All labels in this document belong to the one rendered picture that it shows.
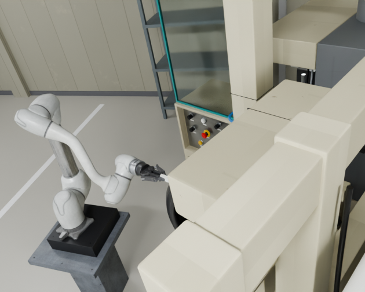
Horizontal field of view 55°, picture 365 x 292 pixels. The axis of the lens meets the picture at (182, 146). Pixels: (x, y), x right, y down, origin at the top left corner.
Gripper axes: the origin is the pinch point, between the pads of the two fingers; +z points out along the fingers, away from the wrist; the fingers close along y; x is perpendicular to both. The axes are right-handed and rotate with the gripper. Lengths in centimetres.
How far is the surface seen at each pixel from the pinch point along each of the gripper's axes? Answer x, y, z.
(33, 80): 30, 116, -470
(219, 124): 2, 57, -10
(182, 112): -2, 57, -42
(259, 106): -48, 2, 63
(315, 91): -46, 18, 74
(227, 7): -74, 24, 40
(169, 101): 74, 184, -219
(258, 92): -40, 26, 46
